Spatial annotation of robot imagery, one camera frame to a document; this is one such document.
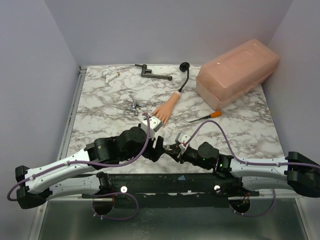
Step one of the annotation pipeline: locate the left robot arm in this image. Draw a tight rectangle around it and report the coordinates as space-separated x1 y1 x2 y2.
15 126 165 209

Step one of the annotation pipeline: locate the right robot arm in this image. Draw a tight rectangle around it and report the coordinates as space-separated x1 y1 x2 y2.
164 142 320 198

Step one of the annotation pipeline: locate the mannequin practice hand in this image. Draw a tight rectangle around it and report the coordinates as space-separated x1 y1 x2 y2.
152 91 181 125

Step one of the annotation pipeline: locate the chrome faucet tap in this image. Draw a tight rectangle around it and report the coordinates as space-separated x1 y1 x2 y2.
125 100 144 116

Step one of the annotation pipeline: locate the black flexible stand with base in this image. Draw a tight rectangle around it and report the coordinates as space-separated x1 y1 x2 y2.
178 61 191 93

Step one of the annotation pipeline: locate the pink plastic storage box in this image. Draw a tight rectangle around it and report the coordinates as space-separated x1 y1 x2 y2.
196 39 280 111

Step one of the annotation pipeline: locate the white plastic faucet tap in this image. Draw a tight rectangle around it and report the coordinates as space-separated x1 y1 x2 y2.
101 70 120 84

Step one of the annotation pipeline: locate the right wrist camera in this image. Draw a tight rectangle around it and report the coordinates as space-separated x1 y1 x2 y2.
175 132 190 149

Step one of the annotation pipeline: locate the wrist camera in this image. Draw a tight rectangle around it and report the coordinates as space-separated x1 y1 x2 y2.
140 116 163 139
175 132 190 149

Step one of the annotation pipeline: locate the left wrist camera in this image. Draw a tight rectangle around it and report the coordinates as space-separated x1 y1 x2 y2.
140 116 163 139

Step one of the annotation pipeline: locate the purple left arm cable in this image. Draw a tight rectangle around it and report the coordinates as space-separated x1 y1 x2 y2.
6 113 152 221

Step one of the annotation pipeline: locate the black mounting rail base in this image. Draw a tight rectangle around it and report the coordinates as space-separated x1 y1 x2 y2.
82 173 259 208

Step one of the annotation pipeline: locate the orange handled screwdriver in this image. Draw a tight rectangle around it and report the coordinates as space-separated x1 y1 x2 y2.
189 111 223 123

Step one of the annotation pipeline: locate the dark bronze faucet handle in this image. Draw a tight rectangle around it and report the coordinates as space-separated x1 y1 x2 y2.
134 63 173 81

